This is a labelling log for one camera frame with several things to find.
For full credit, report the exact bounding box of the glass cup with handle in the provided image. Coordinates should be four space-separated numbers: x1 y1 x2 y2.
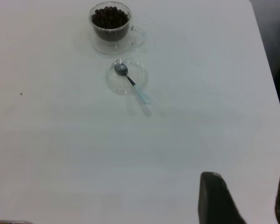
88 1 147 49

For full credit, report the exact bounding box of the spoon with light blue handle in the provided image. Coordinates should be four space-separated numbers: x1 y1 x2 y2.
113 63 151 105

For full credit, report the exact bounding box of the small clear glass dish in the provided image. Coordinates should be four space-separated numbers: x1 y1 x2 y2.
106 57 149 96

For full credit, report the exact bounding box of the clear glass saucer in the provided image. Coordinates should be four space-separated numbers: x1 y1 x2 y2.
87 28 138 56

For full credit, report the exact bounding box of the coffee beans pile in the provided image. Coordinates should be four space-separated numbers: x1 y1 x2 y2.
91 6 129 42

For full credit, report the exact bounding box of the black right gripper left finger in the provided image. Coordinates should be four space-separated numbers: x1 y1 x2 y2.
198 171 248 224

